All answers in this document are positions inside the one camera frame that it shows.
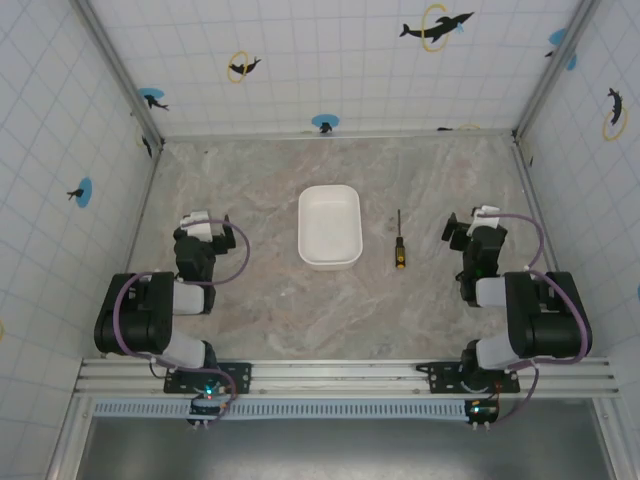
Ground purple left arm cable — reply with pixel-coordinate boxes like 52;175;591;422
111;271;237;426

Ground aluminium frame post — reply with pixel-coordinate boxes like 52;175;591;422
69;0;166;147
511;0;601;142

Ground slotted grey cable duct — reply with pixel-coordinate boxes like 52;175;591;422
91;398;615;419

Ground purple left wrist cable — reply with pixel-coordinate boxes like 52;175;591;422
182;217;251;287

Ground white plastic bin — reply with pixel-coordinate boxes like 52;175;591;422
296;184;364;273

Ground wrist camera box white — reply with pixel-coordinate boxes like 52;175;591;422
468;203;502;232
180;209;215;240

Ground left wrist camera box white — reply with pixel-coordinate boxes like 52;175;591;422
180;209;215;240

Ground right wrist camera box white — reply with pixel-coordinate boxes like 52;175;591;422
468;203;502;232

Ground aluminium table edge rail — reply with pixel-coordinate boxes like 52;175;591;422
160;128;518;143
512;137;562;274

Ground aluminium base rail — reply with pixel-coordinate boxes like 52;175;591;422
73;356;622;400

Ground black yellow handled screwdriver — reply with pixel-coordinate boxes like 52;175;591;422
394;208;408;271

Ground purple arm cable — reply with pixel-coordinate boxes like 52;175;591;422
111;271;237;426
487;269;592;426

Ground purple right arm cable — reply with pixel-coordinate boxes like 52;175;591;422
487;269;592;426

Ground purple wrist cable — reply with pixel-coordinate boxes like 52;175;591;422
182;217;251;287
474;212;547;274

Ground purple right wrist cable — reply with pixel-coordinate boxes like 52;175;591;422
474;212;547;274

